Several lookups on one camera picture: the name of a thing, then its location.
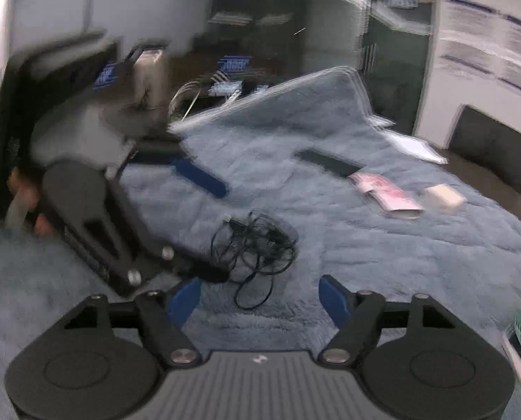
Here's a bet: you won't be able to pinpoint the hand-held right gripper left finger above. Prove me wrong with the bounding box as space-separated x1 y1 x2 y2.
63 276 202 370

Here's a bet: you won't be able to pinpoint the pink packet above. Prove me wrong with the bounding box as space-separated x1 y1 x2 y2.
348 173 423 221

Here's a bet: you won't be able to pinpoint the blue desk sign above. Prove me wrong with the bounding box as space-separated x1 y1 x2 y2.
94 65 122 91
218 56 249 74

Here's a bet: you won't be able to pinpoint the white charger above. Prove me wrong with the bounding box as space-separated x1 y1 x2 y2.
423 184 468 215

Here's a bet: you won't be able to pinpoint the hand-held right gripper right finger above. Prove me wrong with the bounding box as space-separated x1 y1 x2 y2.
317 273 458 370

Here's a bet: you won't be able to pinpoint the black cable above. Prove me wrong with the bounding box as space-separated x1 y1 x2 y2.
210 212 298 309

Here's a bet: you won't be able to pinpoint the black card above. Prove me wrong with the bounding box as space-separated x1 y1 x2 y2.
294 149 365 179

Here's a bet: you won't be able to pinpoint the black office chair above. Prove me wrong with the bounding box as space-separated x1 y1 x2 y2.
449 105 521 195

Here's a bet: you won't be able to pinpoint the person's left hand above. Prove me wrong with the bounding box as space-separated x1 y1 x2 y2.
6 168 57 237

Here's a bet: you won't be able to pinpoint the white cable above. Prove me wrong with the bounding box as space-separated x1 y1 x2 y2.
171 79 204 121

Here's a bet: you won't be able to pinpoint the glass door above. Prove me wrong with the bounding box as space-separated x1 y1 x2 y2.
361 0 434 136

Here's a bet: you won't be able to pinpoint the blue-grey fleece blanket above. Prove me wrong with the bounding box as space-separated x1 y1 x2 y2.
0 66 521 420

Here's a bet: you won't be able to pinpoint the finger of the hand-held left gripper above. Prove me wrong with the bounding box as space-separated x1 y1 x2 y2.
131 140 227 198
63 179 229 297

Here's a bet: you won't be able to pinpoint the white paper sheets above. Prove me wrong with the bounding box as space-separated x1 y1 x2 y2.
368 116 449 165

